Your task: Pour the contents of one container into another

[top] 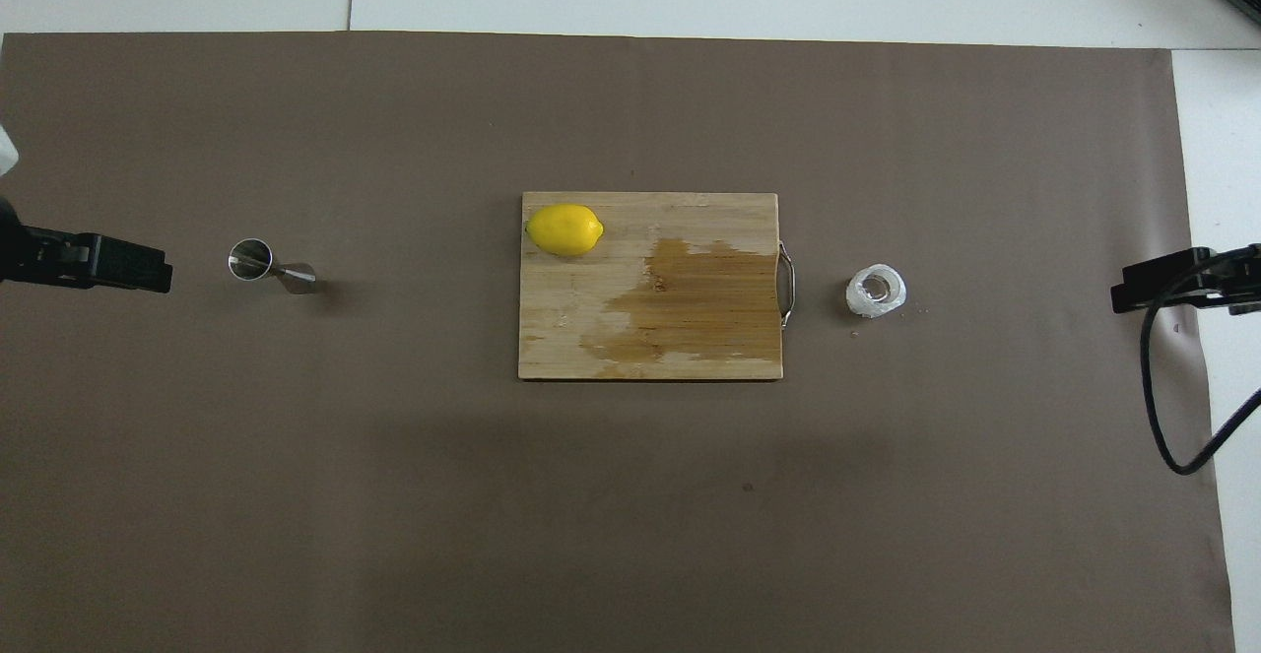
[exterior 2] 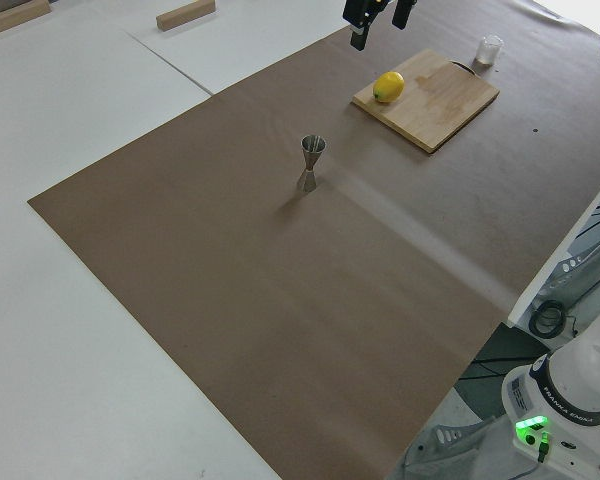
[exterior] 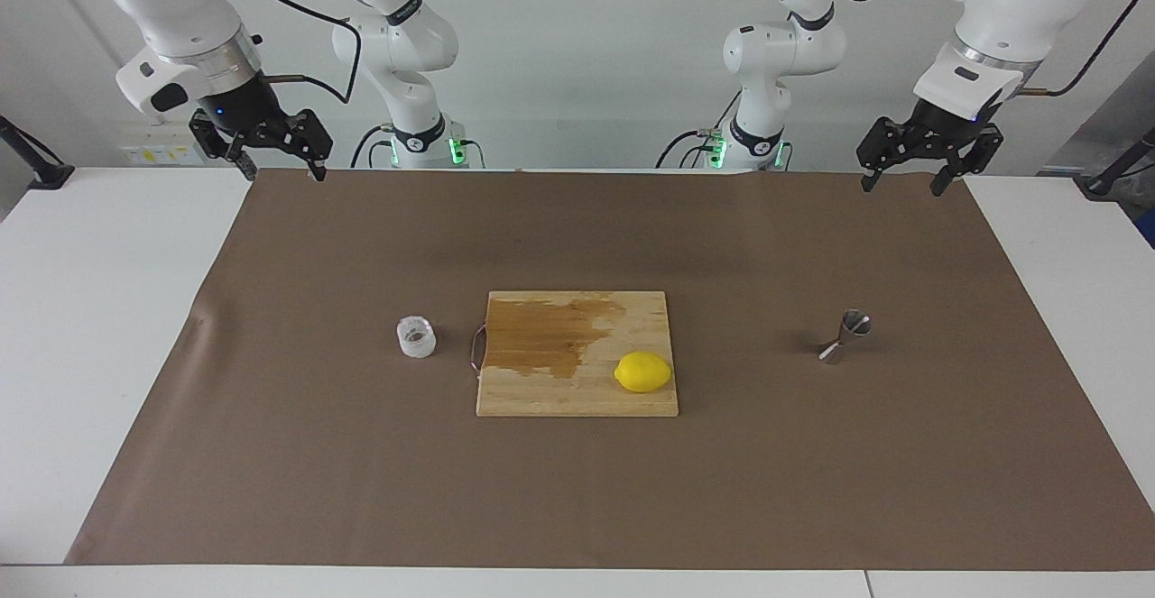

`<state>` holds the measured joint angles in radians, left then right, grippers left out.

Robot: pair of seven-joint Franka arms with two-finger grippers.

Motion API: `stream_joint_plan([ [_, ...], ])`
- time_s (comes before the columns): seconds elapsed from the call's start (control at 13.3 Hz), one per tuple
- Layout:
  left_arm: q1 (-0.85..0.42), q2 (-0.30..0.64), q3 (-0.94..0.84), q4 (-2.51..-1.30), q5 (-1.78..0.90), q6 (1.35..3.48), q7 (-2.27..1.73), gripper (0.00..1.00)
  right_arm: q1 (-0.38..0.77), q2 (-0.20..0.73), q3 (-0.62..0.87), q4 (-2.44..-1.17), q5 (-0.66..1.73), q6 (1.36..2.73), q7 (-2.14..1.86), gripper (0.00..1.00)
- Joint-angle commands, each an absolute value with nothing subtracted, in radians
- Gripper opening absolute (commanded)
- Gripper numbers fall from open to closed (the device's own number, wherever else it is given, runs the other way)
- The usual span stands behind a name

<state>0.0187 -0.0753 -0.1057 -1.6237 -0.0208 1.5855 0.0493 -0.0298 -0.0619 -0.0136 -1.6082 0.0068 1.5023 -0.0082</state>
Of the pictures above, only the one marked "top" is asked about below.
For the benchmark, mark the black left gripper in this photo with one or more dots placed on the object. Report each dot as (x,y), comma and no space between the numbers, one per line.
(10,244)

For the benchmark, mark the steel double jigger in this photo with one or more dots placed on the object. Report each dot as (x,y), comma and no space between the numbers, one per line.
(252,259)

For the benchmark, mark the clear textured glass cup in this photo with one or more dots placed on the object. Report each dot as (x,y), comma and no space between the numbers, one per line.
(876,291)

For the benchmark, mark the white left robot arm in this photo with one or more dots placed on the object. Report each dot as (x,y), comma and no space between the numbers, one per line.
(6,153)

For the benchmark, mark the brown paper table mat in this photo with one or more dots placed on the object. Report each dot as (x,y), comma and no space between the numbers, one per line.
(394,486)

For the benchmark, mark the yellow lemon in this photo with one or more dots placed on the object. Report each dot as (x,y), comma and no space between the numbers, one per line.
(564,229)

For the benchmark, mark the wooden cutting board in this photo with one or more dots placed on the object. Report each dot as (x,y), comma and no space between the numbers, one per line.
(591,328)

